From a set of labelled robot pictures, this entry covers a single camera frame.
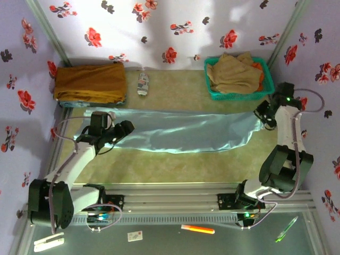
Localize green pen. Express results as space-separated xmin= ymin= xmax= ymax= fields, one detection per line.
xmin=275 ymin=216 xmax=299 ymax=243

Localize aluminium rail frame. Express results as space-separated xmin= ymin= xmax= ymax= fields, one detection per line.
xmin=25 ymin=95 xmax=317 ymax=214

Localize white flat hand tool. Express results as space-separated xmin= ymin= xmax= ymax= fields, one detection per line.
xmin=33 ymin=232 xmax=65 ymax=253

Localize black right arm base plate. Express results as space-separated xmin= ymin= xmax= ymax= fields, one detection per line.
xmin=217 ymin=193 xmax=266 ymax=210

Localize teal plastic basket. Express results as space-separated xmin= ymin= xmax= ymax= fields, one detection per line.
xmin=203 ymin=57 xmax=276 ymax=101

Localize orange marker pen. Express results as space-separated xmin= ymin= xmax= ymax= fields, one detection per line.
xmin=181 ymin=224 xmax=216 ymax=235

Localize white card red print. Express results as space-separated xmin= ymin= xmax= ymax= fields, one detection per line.
xmin=127 ymin=231 xmax=143 ymax=242

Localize folded brown trousers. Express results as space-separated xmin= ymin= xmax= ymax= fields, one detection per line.
xmin=53 ymin=63 xmax=127 ymax=104

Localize aluminium corner post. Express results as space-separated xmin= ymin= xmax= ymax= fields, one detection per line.
xmin=267 ymin=0 xmax=312 ymax=67
xmin=25 ymin=0 xmax=73 ymax=67

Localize light blue satin trousers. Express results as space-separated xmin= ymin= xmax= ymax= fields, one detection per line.
xmin=73 ymin=107 xmax=264 ymax=155

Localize beige trousers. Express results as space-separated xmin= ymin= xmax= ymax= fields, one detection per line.
xmin=207 ymin=52 xmax=262 ymax=95

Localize grey left arm cable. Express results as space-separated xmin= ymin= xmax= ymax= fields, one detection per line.
xmin=49 ymin=116 xmax=123 ymax=234

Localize orange cloth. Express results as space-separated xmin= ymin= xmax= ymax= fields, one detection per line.
xmin=251 ymin=62 xmax=266 ymax=91

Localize grey slotted cable duct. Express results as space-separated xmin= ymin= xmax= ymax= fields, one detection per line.
xmin=34 ymin=214 xmax=240 ymax=227

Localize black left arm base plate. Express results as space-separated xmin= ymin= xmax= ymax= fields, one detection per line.
xmin=76 ymin=195 xmax=125 ymax=213

